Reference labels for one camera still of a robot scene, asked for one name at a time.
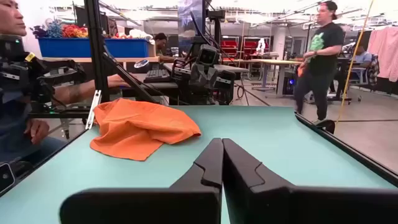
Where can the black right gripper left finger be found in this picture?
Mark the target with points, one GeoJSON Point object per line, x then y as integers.
{"type": "Point", "coordinates": [155, 207]}

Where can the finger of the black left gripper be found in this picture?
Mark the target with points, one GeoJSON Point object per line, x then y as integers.
{"type": "Point", "coordinates": [210, 77]}
{"type": "Point", "coordinates": [197, 76]}

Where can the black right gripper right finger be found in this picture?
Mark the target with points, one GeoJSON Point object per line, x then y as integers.
{"type": "Point", "coordinates": [311, 207]}

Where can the orange towel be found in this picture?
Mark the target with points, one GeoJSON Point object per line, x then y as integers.
{"type": "Point", "coordinates": [140, 130]}

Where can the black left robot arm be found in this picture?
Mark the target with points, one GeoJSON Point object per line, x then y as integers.
{"type": "Point", "coordinates": [202, 96]}

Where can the red bin shelf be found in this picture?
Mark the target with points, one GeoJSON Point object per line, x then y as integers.
{"type": "Point", "coordinates": [229, 46]}

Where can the black keyboard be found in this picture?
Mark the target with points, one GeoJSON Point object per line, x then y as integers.
{"type": "Point", "coordinates": [157, 75]}

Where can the person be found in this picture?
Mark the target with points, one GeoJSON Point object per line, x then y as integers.
{"type": "Point", "coordinates": [323, 49]}
{"type": "Point", "coordinates": [12, 18]}
{"type": "Point", "coordinates": [363, 57]}
{"type": "Point", "coordinates": [160, 42]}

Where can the small white robot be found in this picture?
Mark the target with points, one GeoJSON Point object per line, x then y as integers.
{"type": "Point", "coordinates": [261, 45]}

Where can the wooden-top table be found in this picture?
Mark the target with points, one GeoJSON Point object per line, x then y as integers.
{"type": "Point", "coordinates": [273, 61]}

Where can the round black desk gadget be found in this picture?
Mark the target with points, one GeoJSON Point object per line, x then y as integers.
{"type": "Point", "coordinates": [141, 63]}

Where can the hanging banner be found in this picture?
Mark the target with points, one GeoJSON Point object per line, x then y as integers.
{"type": "Point", "coordinates": [189, 18]}

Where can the black computer tower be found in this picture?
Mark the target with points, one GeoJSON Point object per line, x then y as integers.
{"type": "Point", "coordinates": [290, 82]}

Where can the white cloth pile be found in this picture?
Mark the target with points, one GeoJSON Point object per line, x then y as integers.
{"type": "Point", "coordinates": [140, 34]}

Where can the blue plastic bin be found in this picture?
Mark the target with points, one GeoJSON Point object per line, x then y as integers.
{"type": "Point", "coordinates": [68, 48]}

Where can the colourful cloth pile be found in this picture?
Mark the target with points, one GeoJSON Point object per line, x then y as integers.
{"type": "Point", "coordinates": [73, 31]}

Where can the black smartphone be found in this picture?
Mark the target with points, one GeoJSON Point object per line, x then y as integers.
{"type": "Point", "coordinates": [6, 177]}

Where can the pink hanging cloth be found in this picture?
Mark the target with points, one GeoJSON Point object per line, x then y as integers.
{"type": "Point", "coordinates": [385, 53]}

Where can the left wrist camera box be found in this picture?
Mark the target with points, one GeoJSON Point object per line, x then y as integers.
{"type": "Point", "coordinates": [207, 56]}

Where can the black diagonal frame strut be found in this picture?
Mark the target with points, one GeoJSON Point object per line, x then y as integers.
{"type": "Point", "coordinates": [130, 81]}

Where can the black curved bracket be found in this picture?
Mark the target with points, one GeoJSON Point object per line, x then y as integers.
{"type": "Point", "coordinates": [328, 126]}

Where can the black frame post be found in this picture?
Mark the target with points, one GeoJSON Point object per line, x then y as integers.
{"type": "Point", "coordinates": [94, 46]}

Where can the aluminium rail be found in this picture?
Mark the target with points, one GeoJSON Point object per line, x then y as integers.
{"type": "Point", "coordinates": [93, 109]}

